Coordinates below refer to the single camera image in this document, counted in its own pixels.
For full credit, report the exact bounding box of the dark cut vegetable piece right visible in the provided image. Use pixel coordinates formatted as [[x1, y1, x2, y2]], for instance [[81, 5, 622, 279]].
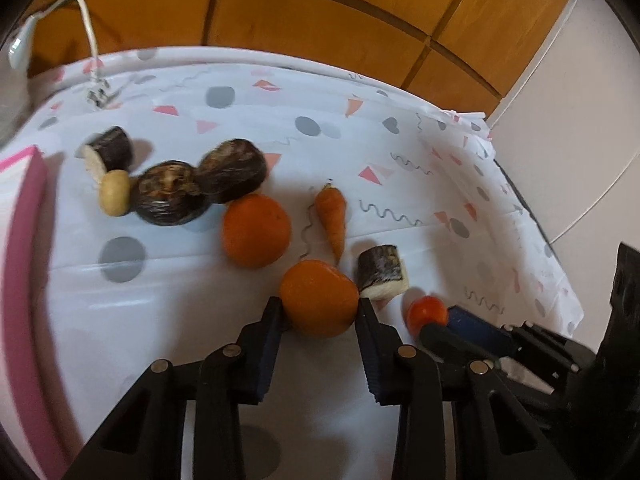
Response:
[[356, 244, 409, 300]]

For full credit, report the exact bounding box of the orange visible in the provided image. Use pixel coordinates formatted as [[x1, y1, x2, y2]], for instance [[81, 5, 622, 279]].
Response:
[[222, 193, 292, 269], [279, 259, 359, 338]]

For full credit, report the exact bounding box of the orange on the table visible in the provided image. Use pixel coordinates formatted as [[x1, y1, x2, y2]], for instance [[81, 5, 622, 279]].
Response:
[[222, 193, 292, 269]]

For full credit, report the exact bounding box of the small orange carrot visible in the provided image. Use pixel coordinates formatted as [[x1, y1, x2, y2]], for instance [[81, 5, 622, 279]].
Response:
[[314, 183, 347, 263]]

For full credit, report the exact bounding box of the small yellow potato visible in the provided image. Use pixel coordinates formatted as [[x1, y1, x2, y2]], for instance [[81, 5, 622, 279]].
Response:
[[99, 170, 131, 217]]

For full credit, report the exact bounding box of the dark round vegetable right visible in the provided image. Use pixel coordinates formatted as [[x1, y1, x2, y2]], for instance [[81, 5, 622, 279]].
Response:
[[194, 139, 268, 204]]

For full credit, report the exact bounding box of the dark cut vegetable piece left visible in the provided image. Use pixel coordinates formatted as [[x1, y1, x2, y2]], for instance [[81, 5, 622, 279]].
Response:
[[80, 126, 134, 184]]

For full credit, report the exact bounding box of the dark cut vegetable piece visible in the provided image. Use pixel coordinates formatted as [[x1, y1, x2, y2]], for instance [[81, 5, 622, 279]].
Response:
[[356, 244, 409, 300], [80, 126, 134, 184]]

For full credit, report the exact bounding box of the dark round vegetable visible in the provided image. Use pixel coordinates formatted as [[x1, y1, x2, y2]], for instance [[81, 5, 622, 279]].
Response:
[[130, 160, 210, 226], [194, 139, 268, 204]]

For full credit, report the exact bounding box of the small red tomato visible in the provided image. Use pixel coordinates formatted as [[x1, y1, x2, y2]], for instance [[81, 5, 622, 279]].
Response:
[[406, 296, 449, 337]]

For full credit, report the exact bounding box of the wooden panelled headboard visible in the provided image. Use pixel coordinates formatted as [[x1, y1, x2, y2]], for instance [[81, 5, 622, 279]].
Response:
[[30, 0, 568, 114]]

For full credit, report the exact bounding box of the white patterned tablecloth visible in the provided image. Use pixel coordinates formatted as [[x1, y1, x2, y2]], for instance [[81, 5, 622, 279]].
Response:
[[12, 48, 582, 479]]

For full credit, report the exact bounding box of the white gooseneck clip lamp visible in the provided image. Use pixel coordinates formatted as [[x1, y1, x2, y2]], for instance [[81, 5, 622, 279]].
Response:
[[6, 0, 113, 110]]

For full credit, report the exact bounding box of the dark round vegetable left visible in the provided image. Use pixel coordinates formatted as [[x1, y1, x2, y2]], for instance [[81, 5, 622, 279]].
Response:
[[130, 160, 210, 226]]

